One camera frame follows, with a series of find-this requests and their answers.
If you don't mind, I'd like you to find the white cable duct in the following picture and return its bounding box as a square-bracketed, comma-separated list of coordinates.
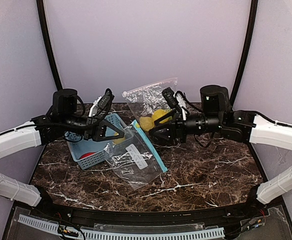
[17, 214, 225, 240]

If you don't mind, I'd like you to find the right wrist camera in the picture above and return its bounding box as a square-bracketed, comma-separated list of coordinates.
[162, 87, 189, 121]

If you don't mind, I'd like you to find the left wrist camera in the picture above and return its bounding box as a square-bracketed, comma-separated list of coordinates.
[88, 88, 114, 118]

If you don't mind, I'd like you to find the blue plastic basket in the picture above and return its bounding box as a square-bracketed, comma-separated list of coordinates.
[65, 113, 134, 170]

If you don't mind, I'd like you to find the right black frame post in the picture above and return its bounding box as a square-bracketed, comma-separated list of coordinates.
[230, 0, 259, 107]

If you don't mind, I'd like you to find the black frame post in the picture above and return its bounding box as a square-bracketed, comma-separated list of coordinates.
[36, 0, 63, 91]
[230, 0, 259, 107]

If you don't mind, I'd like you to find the small blue zip bag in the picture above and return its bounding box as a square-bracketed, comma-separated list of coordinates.
[104, 120, 168, 190]

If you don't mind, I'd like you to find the large pink zip bag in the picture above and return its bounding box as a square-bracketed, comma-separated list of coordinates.
[122, 77, 178, 126]

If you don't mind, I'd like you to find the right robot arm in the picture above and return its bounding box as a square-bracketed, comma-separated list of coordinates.
[149, 85, 292, 205]

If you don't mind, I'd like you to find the yellow lemon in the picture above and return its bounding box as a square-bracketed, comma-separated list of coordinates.
[151, 109, 172, 124]

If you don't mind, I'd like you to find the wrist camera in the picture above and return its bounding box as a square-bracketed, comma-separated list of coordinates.
[162, 87, 189, 121]
[88, 88, 114, 118]

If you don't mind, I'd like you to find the left black frame post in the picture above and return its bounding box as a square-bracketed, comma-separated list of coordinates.
[36, 0, 63, 91]

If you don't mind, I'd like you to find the red chili pepper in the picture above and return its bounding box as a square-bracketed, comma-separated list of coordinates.
[79, 152, 95, 160]

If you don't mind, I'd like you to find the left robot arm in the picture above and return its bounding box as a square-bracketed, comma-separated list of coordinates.
[0, 88, 124, 207]

